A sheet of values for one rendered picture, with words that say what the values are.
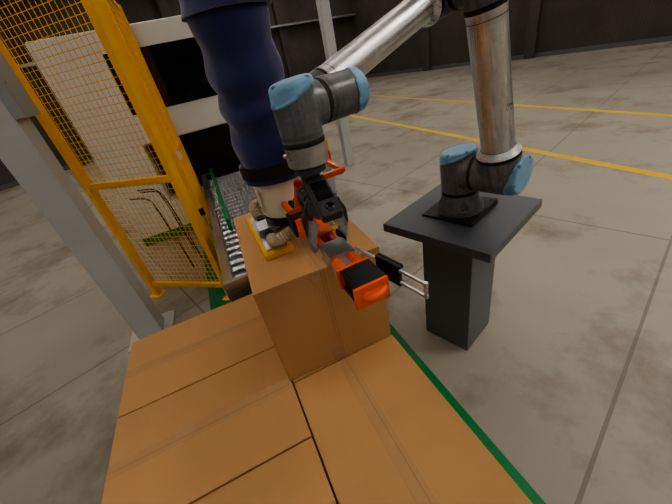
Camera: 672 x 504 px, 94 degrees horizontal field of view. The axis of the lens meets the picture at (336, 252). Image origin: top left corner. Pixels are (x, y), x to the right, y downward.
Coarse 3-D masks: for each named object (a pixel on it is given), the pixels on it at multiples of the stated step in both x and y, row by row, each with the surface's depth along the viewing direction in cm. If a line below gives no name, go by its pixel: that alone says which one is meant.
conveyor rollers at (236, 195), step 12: (216, 180) 333; (228, 180) 328; (240, 180) 316; (228, 192) 298; (240, 192) 286; (252, 192) 281; (216, 204) 273; (228, 204) 268; (240, 204) 262; (228, 228) 230; (228, 240) 208; (228, 252) 200; (240, 252) 194; (240, 264) 180
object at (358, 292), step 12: (360, 264) 64; (372, 264) 63; (348, 276) 62; (360, 276) 61; (372, 276) 60; (384, 276) 59; (348, 288) 65; (360, 288) 58; (372, 288) 59; (360, 300) 59
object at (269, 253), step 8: (264, 216) 125; (248, 224) 123; (256, 232) 115; (272, 232) 107; (256, 240) 111; (264, 240) 108; (264, 248) 104; (272, 248) 103; (280, 248) 102; (288, 248) 102; (264, 256) 101; (272, 256) 101
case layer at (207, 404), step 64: (192, 320) 147; (256, 320) 139; (128, 384) 122; (192, 384) 117; (256, 384) 111; (320, 384) 106; (384, 384) 102; (128, 448) 100; (192, 448) 96; (256, 448) 92; (320, 448) 89; (384, 448) 86; (448, 448) 83
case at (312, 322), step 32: (352, 224) 111; (256, 256) 105; (288, 256) 101; (320, 256) 98; (256, 288) 90; (288, 288) 91; (320, 288) 95; (288, 320) 96; (320, 320) 101; (352, 320) 107; (384, 320) 112; (288, 352) 102; (320, 352) 108; (352, 352) 114
